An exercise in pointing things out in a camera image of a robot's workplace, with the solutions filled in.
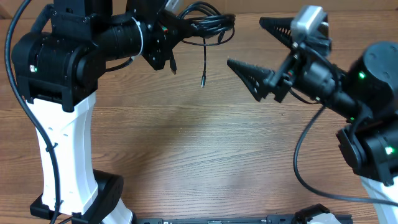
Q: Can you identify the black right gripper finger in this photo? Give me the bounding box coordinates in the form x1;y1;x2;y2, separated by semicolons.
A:
259;17;294;49
227;58;275;101

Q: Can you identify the thin black cable bundle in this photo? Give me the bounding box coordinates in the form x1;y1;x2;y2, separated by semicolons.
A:
169;1;236;89

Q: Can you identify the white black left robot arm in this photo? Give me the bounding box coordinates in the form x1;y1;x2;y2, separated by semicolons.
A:
4;0;194;223

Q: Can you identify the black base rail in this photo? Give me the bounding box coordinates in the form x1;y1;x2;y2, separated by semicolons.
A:
77;203;354;224

